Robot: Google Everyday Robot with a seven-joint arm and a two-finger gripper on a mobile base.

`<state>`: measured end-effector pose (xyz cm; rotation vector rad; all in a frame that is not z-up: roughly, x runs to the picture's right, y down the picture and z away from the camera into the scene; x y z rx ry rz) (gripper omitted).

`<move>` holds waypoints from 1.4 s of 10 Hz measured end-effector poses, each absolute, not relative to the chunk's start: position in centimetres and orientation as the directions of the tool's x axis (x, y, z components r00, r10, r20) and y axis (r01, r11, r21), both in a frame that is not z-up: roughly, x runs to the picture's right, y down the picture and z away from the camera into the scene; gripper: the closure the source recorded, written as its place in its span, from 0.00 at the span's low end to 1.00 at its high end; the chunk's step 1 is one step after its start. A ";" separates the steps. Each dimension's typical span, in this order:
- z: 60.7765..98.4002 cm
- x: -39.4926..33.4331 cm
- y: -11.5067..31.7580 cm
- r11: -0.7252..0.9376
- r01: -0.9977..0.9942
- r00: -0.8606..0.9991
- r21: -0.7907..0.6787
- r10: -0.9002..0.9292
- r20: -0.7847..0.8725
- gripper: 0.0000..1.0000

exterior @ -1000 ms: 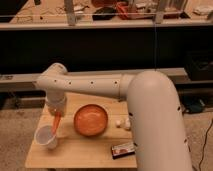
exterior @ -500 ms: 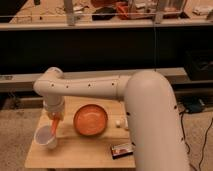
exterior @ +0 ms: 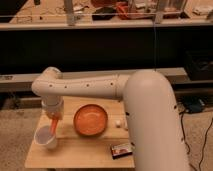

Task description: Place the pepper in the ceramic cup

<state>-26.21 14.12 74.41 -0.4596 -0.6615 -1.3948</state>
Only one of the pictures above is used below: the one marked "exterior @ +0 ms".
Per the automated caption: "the metal frame post left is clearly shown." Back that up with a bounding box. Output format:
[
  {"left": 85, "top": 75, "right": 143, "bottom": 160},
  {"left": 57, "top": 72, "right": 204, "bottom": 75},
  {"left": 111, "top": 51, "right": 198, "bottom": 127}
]
[{"left": 64, "top": 0, "right": 75, "bottom": 26}]

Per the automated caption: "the white ceramic cup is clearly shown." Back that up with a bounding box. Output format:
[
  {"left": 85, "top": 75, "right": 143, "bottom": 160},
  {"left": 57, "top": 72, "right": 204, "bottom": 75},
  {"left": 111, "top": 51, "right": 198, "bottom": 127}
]
[{"left": 34, "top": 125, "right": 57, "bottom": 149}]

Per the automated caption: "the metal frame post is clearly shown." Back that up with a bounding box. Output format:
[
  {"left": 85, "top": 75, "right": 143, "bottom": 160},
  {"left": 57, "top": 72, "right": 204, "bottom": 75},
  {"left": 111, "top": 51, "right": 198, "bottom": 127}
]
[
  {"left": 154, "top": 0, "right": 167, "bottom": 24},
  {"left": 64, "top": 0, "right": 75, "bottom": 26}
]

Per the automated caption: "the wooden table board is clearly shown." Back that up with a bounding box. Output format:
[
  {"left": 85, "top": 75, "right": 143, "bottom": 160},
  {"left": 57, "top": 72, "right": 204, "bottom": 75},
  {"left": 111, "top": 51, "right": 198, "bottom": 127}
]
[{"left": 25, "top": 97, "right": 134, "bottom": 169}]

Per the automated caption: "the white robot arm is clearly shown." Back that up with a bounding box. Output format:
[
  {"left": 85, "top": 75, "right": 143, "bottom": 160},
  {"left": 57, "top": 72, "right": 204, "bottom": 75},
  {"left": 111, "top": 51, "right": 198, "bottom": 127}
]
[{"left": 31, "top": 67, "right": 190, "bottom": 171}]

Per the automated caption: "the dark power adapter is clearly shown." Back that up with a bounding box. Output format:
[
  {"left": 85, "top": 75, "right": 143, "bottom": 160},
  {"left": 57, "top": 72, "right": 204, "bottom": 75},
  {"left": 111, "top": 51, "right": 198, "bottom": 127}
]
[{"left": 183, "top": 98, "right": 204, "bottom": 114}]

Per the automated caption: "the red object on shelf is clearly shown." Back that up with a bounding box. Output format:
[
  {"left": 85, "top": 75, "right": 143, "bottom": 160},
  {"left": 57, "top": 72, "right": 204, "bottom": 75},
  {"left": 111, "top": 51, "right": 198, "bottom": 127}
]
[{"left": 116, "top": 2, "right": 137, "bottom": 20}]

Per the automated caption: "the black cable on floor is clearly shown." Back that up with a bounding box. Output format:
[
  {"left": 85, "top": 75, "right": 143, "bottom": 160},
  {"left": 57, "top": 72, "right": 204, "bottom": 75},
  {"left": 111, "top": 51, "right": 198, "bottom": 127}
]
[{"left": 178, "top": 106, "right": 213, "bottom": 171}]

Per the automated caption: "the small dark box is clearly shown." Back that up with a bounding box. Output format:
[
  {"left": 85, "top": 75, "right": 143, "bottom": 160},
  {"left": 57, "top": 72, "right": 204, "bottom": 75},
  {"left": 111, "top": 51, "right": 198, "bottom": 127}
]
[{"left": 110, "top": 143, "right": 132, "bottom": 159}]

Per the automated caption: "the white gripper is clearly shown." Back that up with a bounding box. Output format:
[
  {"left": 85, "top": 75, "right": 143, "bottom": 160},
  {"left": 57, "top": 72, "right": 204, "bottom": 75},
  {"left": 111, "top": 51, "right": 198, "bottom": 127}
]
[{"left": 41, "top": 100, "right": 64, "bottom": 120}]

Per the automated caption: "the black object on shelf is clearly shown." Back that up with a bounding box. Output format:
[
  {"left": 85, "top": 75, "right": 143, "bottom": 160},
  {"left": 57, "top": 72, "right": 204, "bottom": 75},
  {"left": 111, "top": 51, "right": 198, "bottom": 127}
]
[{"left": 92, "top": 7, "right": 116, "bottom": 21}]

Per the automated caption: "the metal frame post right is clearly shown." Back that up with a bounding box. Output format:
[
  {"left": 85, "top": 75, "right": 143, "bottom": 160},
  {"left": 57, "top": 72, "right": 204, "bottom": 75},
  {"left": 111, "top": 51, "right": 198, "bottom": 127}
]
[{"left": 154, "top": 0, "right": 167, "bottom": 24}]

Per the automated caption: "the orange bowl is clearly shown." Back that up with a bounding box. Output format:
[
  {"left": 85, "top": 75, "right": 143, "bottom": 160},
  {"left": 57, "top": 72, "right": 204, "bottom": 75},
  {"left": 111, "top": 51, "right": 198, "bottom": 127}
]
[{"left": 73, "top": 104, "right": 108, "bottom": 136}]

